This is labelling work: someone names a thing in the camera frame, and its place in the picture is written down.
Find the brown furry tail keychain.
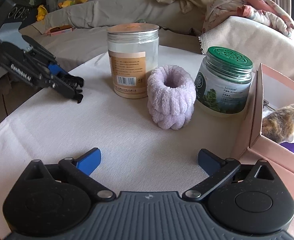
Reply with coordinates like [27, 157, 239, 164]
[261, 104, 294, 144]

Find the beige sofa cover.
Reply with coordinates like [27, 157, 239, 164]
[21, 0, 294, 81]

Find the clear jar orange label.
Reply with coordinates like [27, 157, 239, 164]
[107, 23, 159, 99]

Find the green lid glass jar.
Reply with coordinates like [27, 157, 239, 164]
[194, 46, 253, 115]

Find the lavender fluffy wristband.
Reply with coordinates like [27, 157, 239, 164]
[147, 65, 196, 130]

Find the pink cardboard box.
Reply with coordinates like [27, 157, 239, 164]
[231, 64, 294, 198]

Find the pink floral blanket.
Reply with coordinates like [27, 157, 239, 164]
[202, 0, 294, 41]

